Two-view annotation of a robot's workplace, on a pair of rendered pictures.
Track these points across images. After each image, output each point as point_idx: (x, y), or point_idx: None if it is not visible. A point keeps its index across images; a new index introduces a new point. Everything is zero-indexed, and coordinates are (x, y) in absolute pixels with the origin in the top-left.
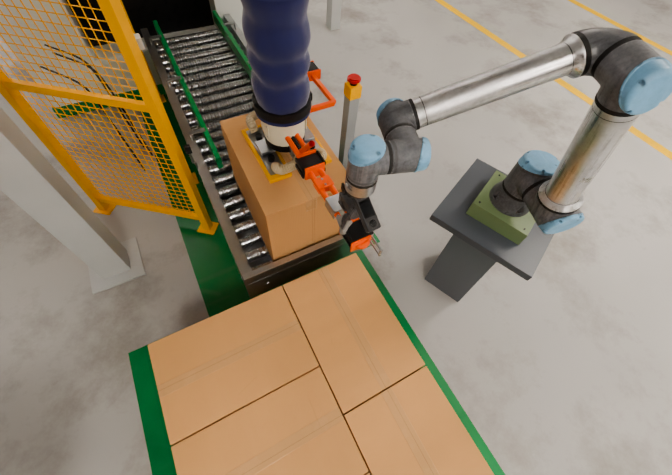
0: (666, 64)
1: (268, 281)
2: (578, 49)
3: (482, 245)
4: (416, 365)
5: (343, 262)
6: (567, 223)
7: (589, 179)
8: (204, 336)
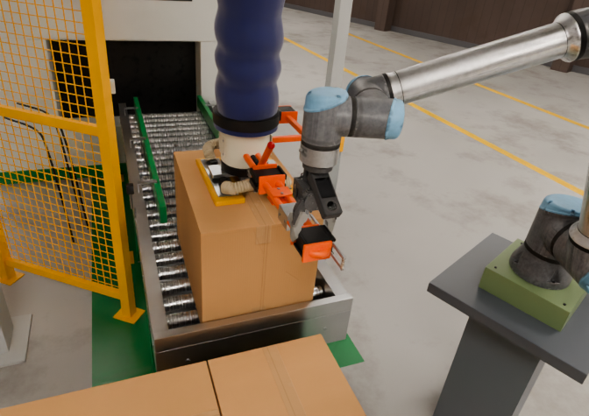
0: None
1: (188, 357)
2: (569, 23)
3: (504, 326)
4: None
5: (301, 342)
6: None
7: None
8: (73, 412)
